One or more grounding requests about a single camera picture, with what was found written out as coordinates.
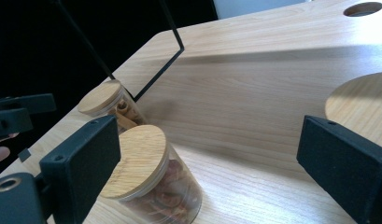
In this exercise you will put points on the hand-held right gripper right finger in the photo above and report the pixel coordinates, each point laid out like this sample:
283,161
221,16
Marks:
344,168

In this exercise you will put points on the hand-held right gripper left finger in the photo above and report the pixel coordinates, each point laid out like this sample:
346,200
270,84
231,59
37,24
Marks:
86,165

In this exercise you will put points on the round wooden lid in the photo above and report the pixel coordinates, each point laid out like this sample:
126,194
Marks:
142,161

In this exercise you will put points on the black shelf with metal legs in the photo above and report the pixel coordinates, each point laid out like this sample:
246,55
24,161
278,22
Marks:
176,40

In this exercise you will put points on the grey tape mark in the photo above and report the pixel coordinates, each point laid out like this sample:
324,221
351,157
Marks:
24,154

